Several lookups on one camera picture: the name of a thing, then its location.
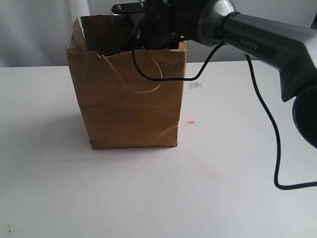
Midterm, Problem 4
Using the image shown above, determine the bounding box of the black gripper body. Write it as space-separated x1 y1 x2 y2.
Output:
103 0 183 57

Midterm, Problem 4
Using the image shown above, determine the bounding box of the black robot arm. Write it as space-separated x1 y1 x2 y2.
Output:
111 0 317 146

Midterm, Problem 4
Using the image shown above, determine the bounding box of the brown paper bag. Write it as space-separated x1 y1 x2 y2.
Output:
67 15 187 149

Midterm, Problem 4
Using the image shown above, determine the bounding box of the clear tape scrap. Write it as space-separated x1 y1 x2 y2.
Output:
189 81 203 89

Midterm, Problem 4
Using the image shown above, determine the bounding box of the white vertical pole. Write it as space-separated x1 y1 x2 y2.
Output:
68 0 90 29

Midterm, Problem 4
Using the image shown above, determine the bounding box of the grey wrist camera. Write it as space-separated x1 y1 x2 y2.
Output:
110 2 146 27

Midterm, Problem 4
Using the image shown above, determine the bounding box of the black cable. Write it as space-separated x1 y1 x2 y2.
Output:
131 23 317 190

